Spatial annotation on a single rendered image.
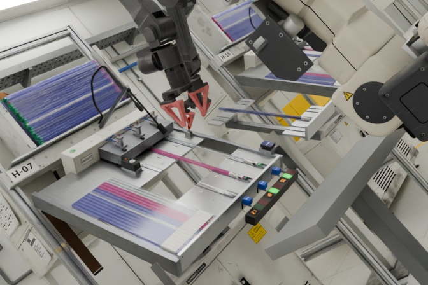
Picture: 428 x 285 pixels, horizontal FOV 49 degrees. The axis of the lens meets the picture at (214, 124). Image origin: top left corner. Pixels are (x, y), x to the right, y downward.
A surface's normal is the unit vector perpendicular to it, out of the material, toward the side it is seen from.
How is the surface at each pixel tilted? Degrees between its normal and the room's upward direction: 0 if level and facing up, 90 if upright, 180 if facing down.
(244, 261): 90
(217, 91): 90
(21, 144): 90
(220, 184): 48
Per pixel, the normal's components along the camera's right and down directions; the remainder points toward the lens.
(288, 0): -0.54, 0.39
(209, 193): -0.07, -0.89
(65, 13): 0.51, -0.51
